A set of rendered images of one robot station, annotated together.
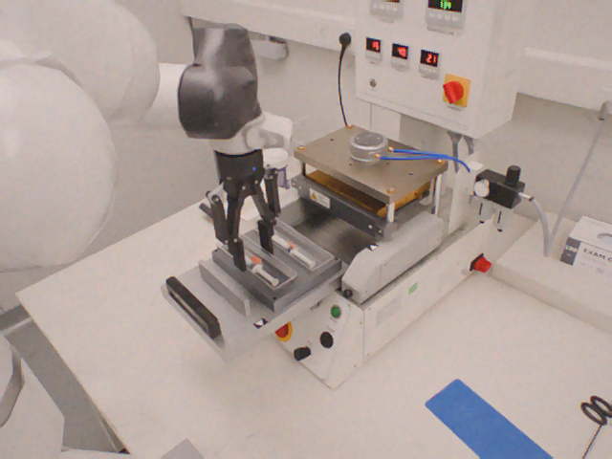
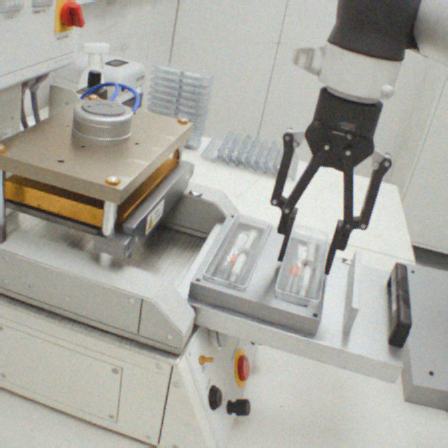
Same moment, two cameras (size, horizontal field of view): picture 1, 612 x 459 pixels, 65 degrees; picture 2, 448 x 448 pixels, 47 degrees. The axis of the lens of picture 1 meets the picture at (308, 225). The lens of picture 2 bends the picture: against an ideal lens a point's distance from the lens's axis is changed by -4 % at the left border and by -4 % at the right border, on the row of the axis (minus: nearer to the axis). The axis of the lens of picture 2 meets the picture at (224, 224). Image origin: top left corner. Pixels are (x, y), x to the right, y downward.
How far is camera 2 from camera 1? 1.30 m
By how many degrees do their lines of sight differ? 101
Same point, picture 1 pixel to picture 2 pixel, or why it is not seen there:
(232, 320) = (367, 281)
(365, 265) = (224, 199)
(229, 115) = not seen: hidden behind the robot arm
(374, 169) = (140, 130)
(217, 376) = (330, 425)
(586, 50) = not seen: outside the picture
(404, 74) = (15, 19)
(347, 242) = (141, 256)
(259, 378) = (299, 386)
